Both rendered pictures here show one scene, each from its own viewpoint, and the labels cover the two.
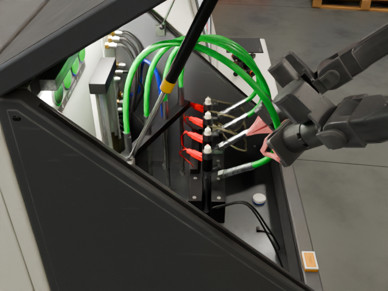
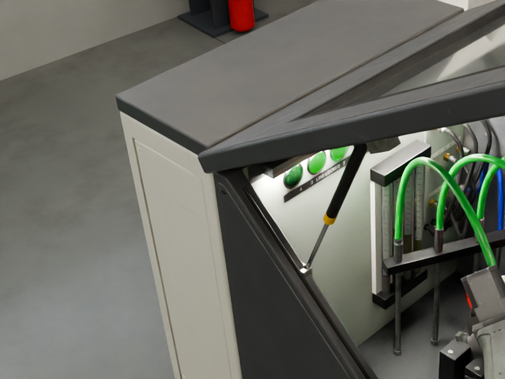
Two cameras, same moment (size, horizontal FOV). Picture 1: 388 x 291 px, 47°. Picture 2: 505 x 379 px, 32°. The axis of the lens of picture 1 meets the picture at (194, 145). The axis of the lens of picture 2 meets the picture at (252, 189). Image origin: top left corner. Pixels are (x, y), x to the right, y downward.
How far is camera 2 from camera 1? 0.88 m
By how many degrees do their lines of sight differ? 41
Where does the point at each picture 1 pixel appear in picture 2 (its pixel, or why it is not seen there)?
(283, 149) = not seen: hidden behind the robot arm
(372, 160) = not seen: outside the picture
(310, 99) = (485, 293)
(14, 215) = (217, 270)
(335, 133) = (471, 340)
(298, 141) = not seen: hidden behind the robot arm
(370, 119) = (479, 339)
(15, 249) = (217, 301)
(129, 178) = (292, 283)
